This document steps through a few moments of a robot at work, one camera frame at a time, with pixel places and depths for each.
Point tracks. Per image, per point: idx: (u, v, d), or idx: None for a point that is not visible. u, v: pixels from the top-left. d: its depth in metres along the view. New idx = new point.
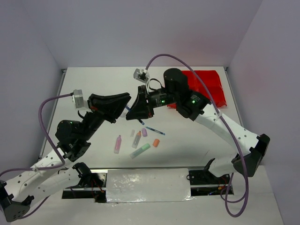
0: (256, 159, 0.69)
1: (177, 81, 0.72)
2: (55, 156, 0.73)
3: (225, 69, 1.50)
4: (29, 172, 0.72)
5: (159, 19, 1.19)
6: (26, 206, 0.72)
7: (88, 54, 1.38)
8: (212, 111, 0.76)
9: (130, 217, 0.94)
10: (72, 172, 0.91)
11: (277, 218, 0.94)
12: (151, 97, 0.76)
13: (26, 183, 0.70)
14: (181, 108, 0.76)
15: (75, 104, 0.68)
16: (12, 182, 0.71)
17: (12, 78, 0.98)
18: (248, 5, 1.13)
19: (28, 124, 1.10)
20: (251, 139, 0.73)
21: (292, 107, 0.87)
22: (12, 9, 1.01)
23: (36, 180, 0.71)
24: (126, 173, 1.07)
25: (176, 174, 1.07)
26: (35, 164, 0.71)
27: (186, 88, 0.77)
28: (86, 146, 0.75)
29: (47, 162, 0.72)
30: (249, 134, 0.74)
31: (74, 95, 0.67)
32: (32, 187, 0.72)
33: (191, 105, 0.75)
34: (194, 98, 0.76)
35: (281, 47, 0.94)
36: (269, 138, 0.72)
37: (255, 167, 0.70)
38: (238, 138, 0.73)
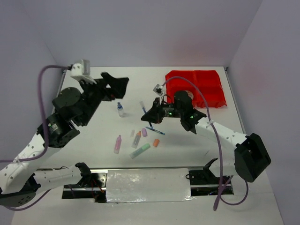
0: (244, 153, 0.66)
1: (183, 101, 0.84)
2: (36, 144, 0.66)
3: (225, 69, 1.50)
4: (13, 164, 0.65)
5: (159, 19, 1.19)
6: (30, 192, 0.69)
7: (88, 53, 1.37)
8: (205, 121, 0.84)
9: (130, 217, 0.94)
10: (75, 170, 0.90)
11: (277, 218, 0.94)
12: (162, 108, 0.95)
13: (11, 176, 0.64)
14: (183, 122, 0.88)
15: (82, 70, 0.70)
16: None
17: (12, 78, 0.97)
18: (248, 5, 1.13)
19: (28, 124, 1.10)
20: (238, 138, 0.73)
21: (292, 108, 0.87)
22: (12, 9, 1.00)
23: (23, 171, 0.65)
24: (126, 173, 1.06)
25: (176, 174, 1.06)
26: (18, 156, 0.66)
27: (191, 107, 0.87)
28: (73, 129, 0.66)
29: (29, 153, 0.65)
30: (237, 133, 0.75)
31: (78, 63, 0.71)
32: (22, 178, 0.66)
33: (190, 121, 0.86)
34: (194, 115, 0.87)
35: (281, 48, 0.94)
36: (256, 137, 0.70)
37: (245, 161, 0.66)
38: (226, 138, 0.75)
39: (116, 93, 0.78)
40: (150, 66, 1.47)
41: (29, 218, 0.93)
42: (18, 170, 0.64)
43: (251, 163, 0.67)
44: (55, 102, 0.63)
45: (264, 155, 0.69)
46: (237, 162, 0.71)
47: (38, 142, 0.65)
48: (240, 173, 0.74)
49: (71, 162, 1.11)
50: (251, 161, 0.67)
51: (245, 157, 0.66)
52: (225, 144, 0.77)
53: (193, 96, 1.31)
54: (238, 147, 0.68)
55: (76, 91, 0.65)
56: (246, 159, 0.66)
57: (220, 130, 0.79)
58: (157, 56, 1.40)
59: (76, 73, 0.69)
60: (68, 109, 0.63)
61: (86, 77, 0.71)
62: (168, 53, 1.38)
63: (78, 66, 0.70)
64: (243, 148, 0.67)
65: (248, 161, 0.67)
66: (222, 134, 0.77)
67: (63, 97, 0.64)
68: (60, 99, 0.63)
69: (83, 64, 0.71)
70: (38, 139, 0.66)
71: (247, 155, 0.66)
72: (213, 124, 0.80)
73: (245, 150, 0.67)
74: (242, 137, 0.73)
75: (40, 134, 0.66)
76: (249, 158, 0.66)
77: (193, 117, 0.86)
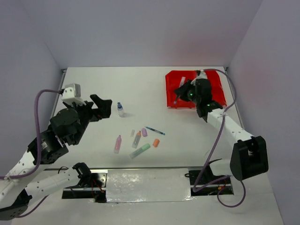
0: (242, 154, 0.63)
1: (201, 87, 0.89)
2: (26, 162, 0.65)
3: (225, 69, 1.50)
4: (4, 181, 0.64)
5: (159, 19, 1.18)
6: (22, 206, 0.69)
7: (88, 53, 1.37)
8: (218, 111, 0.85)
9: (130, 217, 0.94)
10: (72, 173, 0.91)
11: (277, 218, 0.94)
12: (187, 89, 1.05)
13: (2, 192, 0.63)
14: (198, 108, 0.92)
15: (75, 93, 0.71)
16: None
17: (12, 79, 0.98)
18: (249, 5, 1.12)
19: (28, 125, 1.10)
20: (243, 136, 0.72)
21: (293, 108, 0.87)
22: (12, 10, 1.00)
23: (13, 188, 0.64)
24: (126, 173, 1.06)
25: (176, 174, 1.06)
26: (8, 172, 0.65)
27: (209, 95, 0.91)
28: (63, 148, 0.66)
29: (19, 169, 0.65)
30: (243, 131, 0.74)
31: (72, 86, 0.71)
32: (13, 193, 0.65)
33: (205, 108, 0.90)
34: (211, 103, 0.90)
35: (281, 48, 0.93)
36: (262, 141, 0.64)
37: (241, 163, 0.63)
38: (232, 132, 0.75)
39: (103, 114, 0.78)
40: (150, 66, 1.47)
41: (30, 218, 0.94)
42: (10, 186, 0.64)
43: (246, 167, 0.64)
44: (53, 120, 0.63)
45: (263, 162, 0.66)
46: (233, 159, 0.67)
47: (29, 159, 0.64)
48: (232, 172, 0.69)
49: (71, 162, 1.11)
50: (246, 159, 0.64)
51: (241, 153, 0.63)
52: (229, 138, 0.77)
53: None
54: (239, 142, 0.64)
55: (72, 111, 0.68)
56: (242, 154, 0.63)
57: (228, 123, 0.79)
58: (157, 56, 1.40)
59: (68, 95, 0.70)
60: (64, 128, 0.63)
61: (78, 99, 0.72)
62: (168, 53, 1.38)
63: (70, 88, 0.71)
64: (243, 144, 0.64)
65: (243, 158, 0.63)
66: (229, 127, 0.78)
67: (60, 116, 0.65)
68: (58, 117, 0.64)
69: (76, 87, 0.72)
70: (29, 156, 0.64)
71: (244, 152, 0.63)
72: (224, 116, 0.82)
73: (245, 146, 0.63)
74: (246, 135, 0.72)
75: (30, 152, 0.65)
76: (245, 155, 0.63)
77: (209, 106, 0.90)
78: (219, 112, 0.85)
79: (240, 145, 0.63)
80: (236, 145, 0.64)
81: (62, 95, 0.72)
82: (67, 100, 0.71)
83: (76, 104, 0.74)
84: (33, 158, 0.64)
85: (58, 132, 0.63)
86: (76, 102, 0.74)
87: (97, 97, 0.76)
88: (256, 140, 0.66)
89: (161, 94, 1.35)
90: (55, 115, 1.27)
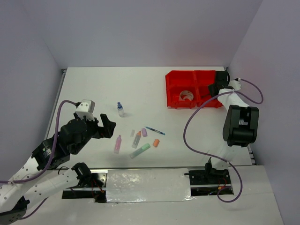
0: (235, 111, 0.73)
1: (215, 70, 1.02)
2: (31, 167, 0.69)
3: (225, 69, 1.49)
4: (7, 185, 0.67)
5: (158, 19, 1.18)
6: (20, 211, 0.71)
7: (88, 54, 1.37)
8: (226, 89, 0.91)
9: (130, 217, 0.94)
10: (71, 174, 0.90)
11: (277, 218, 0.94)
12: None
13: (5, 196, 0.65)
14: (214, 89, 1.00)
15: (89, 108, 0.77)
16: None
17: (12, 80, 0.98)
18: (248, 5, 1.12)
19: (28, 125, 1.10)
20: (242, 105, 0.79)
21: (293, 108, 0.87)
22: (12, 10, 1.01)
23: (17, 192, 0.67)
24: (126, 173, 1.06)
25: (176, 174, 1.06)
26: (12, 177, 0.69)
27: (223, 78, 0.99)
28: (67, 156, 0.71)
29: (23, 175, 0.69)
30: (243, 103, 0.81)
31: (88, 102, 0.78)
32: (15, 198, 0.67)
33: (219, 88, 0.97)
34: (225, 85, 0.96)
35: (281, 49, 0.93)
36: (256, 110, 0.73)
37: (231, 118, 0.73)
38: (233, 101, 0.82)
39: (105, 132, 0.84)
40: (149, 66, 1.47)
41: (30, 218, 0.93)
42: (13, 190, 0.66)
43: (236, 125, 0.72)
44: (64, 128, 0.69)
45: (252, 129, 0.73)
46: (226, 121, 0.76)
47: (33, 165, 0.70)
48: (222, 136, 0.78)
49: (71, 162, 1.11)
50: (236, 122, 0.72)
51: (233, 114, 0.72)
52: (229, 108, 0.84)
53: (194, 96, 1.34)
54: (235, 105, 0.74)
55: (83, 122, 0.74)
56: (233, 115, 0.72)
57: (232, 95, 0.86)
58: (157, 56, 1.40)
59: (82, 109, 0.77)
60: (72, 136, 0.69)
61: (89, 114, 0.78)
62: (168, 53, 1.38)
63: (85, 104, 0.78)
64: (238, 107, 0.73)
65: (235, 119, 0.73)
66: (232, 99, 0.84)
67: (71, 125, 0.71)
68: (69, 125, 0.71)
69: (91, 103, 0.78)
70: (33, 162, 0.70)
71: (236, 113, 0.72)
72: (232, 92, 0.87)
73: (237, 110, 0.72)
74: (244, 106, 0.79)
75: (34, 158, 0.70)
76: (236, 116, 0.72)
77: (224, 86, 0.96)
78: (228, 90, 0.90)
79: (234, 107, 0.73)
80: (231, 106, 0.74)
81: (77, 107, 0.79)
82: (79, 112, 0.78)
83: (86, 118, 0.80)
84: (37, 164, 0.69)
85: (65, 138, 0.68)
86: (86, 117, 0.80)
87: (103, 117, 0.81)
88: (250, 108, 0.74)
89: (160, 94, 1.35)
90: (54, 115, 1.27)
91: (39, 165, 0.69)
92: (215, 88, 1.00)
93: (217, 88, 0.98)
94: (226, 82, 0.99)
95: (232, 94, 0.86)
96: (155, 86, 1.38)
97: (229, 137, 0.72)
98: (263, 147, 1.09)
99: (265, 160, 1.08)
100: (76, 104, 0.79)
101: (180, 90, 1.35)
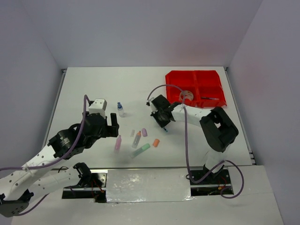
0: (207, 125, 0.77)
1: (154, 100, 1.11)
2: (46, 155, 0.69)
3: (225, 69, 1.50)
4: (20, 172, 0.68)
5: (159, 19, 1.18)
6: (24, 203, 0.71)
7: (88, 53, 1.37)
8: (179, 107, 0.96)
9: (130, 217, 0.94)
10: (72, 172, 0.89)
11: (276, 218, 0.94)
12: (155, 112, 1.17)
13: (16, 183, 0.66)
14: (165, 115, 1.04)
15: (102, 105, 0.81)
16: (4, 181, 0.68)
17: (12, 80, 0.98)
18: (249, 5, 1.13)
19: (28, 125, 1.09)
20: (205, 112, 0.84)
21: (292, 108, 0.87)
22: (12, 10, 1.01)
23: (27, 180, 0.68)
24: (126, 173, 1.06)
25: (176, 174, 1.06)
26: (26, 163, 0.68)
27: (165, 102, 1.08)
28: (83, 146, 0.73)
29: (38, 161, 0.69)
30: (204, 110, 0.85)
31: (100, 99, 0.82)
32: (25, 186, 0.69)
33: (168, 110, 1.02)
34: (171, 105, 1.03)
35: (280, 49, 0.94)
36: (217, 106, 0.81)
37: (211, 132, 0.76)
38: (195, 115, 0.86)
39: (113, 131, 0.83)
40: (150, 66, 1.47)
41: (30, 217, 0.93)
42: (25, 177, 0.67)
43: (219, 134, 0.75)
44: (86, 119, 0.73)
45: (230, 124, 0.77)
46: (207, 135, 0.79)
47: (49, 153, 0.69)
48: (215, 148, 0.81)
49: (71, 162, 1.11)
50: (216, 130, 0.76)
51: (208, 127, 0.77)
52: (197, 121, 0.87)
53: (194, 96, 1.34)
54: (204, 118, 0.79)
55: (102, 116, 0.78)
56: (210, 128, 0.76)
57: (189, 110, 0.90)
58: (157, 57, 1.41)
59: (96, 106, 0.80)
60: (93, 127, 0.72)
61: (102, 112, 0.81)
62: (168, 53, 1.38)
63: (100, 102, 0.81)
64: (207, 119, 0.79)
65: (212, 129, 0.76)
66: (191, 113, 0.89)
67: (93, 117, 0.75)
68: (89, 117, 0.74)
69: (105, 102, 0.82)
70: (49, 150, 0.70)
71: (211, 124, 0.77)
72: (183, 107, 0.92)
73: (209, 120, 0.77)
74: (207, 111, 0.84)
75: (51, 146, 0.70)
76: (213, 127, 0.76)
77: (170, 107, 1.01)
78: (179, 108, 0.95)
79: (206, 121, 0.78)
80: (203, 122, 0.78)
81: (90, 105, 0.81)
82: (93, 109, 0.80)
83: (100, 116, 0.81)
84: (54, 151, 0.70)
85: (86, 130, 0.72)
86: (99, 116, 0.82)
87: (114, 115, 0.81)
88: (214, 110, 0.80)
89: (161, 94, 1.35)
90: (54, 115, 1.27)
91: (55, 153, 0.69)
92: (163, 112, 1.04)
93: (165, 112, 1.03)
94: (166, 102, 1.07)
95: (187, 108, 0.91)
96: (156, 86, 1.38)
97: (222, 146, 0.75)
98: (263, 147, 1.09)
99: (265, 159, 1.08)
100: (90, 102, 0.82)
101: (180, 90, 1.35)
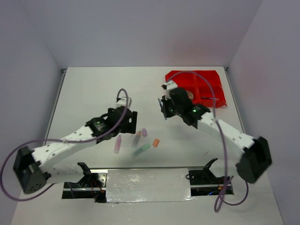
0: (250, 159, 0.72)
1: (177, 94, 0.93)
2: (83, 134, 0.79)
3: (225, 69, 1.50)
4: (58, 144, 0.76)
5: (159, 19, 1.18)
6: (44, 180, 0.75)
7: (88, 53, 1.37)
8: (209, 117, 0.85)
9: (130, 217, 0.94)
10: (78, 168, 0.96)
11: (276, 218, 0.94)
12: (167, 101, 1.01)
13: (53, 153, 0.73)
14: (184, 117, 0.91)
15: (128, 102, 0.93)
16: (40, 150, 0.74)
17: (12, 80, 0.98)
18: (249, 5, 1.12)
19: (28, 125, 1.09)
20: (246, 141, 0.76)
21: (292, 108, 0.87)
22: (12, 10, 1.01)
23: (62, 153, 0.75)
24: (126, 173, 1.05)
25: (176, 174, 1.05)
26: (64, 138, 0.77)
27: (188, 101, 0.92)
28: (113, 133, 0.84)
29: (76, 137, 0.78)
30: (244, 137, 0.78)
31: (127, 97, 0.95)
32: (55, 161, 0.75)
33: (191, 114, 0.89)
34: (196, 108, 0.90)
35: (281, 48, 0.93)
36: (264, 140, 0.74)
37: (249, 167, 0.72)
38: (233, 139, 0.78)
39: (131, 127, 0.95)
40: (150, 66, 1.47)
41: (30, 217, 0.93)
42: (63, 149, 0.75)
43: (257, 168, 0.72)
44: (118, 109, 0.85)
45: (267, 158, 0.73)
46: (241, 164, 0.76)
47: (86, 131, 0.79)
48: (242, 174, 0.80)
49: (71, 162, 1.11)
50: (256, 166, 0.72)
51: (251, 162, 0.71)
52: (232, 146, 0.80)
53: None
54: (246, 152, 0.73)
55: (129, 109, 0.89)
56: (251, 162, 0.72)
57: (225, 130, 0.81)
58: (157, 57, 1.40)
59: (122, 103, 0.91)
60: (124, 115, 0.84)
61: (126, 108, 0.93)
62: (168, 53, 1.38)
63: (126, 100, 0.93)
64: (250, 153, 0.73)
65: (253, 165, 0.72)
66: (228, 134, 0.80)
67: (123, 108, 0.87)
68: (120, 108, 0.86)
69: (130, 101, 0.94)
70: (87, 130, 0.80)
71: (252, 159, 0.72)
72: (218, 122, 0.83)
73: (252, 154, 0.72)
74: (249, 139, 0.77)
75: (89, 127, 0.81)
76: (254, 163, 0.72)
77: (197, 112, 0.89)
78: (210, 120, 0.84)
79: (248, 155, 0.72)
80: (245, 155, 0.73)
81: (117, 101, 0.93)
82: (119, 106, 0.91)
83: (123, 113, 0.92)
84: (91, 131, 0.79)
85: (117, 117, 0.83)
86: None
87: (135, 114, 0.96)
88: (260, 144, 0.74)
89: (161, 94, 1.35)
90: (54, 115, 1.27)
91: (93, 132, 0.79)
92: (184, 115, 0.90)
93: (187, 115, 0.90)
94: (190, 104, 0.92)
95: (224, 129, 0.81)
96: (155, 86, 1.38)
97: (255, 179, 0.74)
98: None
99: None
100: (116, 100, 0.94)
101: None
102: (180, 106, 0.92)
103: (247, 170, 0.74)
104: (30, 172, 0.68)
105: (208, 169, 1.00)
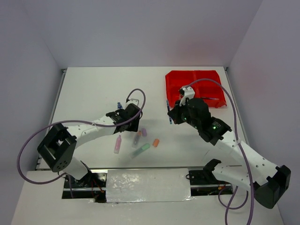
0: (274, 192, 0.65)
1: (198, 107, 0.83)
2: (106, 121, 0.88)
3: (225, 69, 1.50)
4: (87, 125, 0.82)
5: (159, 19, 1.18)
6: (70, 160, 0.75)
7: (88, 53, 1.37)
8: (231, 138, 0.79)
9: (130, 217, 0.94)
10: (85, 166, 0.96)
11: (277, 218, 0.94)
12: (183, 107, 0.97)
13: (85, 131, 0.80)
14: (202, 132, 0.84)
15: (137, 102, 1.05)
16: (72, 128, 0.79)
17: (12, 79, 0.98)
18: (249, 5, 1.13)
19: (28, 125, 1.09)
20: (269, 169, 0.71)
21: (292, 108, 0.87)
22: (13, 10, 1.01)
23: (91, 133, 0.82)
24: (126, 173, 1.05)
25: (176, 174, 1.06)
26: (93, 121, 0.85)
27: (208, 116, 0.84)
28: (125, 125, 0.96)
29: (100, 122, 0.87)
30: (268, 164, 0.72)
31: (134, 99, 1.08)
32: (83, 139, 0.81)
33: (210, 131, 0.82)
34: (216, 124, 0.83)
35: (281, 48, 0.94)
36: (289, 170, 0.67)
37: (271, 197, 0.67)
38: (256, 166, 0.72)
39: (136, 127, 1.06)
40: (149, 66, 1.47)
41: (30, 217, 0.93)
42: (93, 130, 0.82)
43: (277, 198, 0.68)
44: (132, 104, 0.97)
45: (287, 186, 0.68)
46: (259, 191, 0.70)
47: (108, 120, 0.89)
48: (257, 198, 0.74)
49: None
50: (276, 196, 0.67)
51: (273, 195, 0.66)
52: (252, 172, 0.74)
53: None
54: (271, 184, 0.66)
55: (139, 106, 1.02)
56: (273, 195, 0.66)
57: (249, 154, 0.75)
58: (157, 57, 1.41)
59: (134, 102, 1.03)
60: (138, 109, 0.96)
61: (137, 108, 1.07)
62: (168, 53, 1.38)
63: (135, 100, 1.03)
64: (275, 185, 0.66)
65: (274, 196, 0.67)
66: (251, 161, 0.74)
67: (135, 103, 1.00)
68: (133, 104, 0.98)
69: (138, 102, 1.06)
70: (108, 119, 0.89)
71: (276, 192, 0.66)
72: (240, 144, 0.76)
73: (277, 189, 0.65)
74: (272, 168, 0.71)
75: (109, 116, 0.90)
76: (276, 195, 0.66)
77: (216, 129, 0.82)
78: (232, 141, 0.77)
79: (273, 189, 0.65)
80: (267, 185, 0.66)
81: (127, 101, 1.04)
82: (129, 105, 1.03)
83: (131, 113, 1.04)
84: (113, 120, 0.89)
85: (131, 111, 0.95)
86: None
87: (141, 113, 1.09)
88: (284, 175, 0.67)
89: (161, 94, 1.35)
90: (54, 115, 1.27)
91: (115, 121, 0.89)
92: (203, 131, 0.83)
93: (205, 131, 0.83)
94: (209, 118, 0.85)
95: (247, 153, 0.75)
96: (155, 86, 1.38)
97: (272, 206, 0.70)
98: (263, 147, 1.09)
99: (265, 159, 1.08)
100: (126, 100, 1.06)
101: None
102: (198, 120, 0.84)
103: (266, 198, 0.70)
104: (68, 144, 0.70)
105: (208, 169, 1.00)
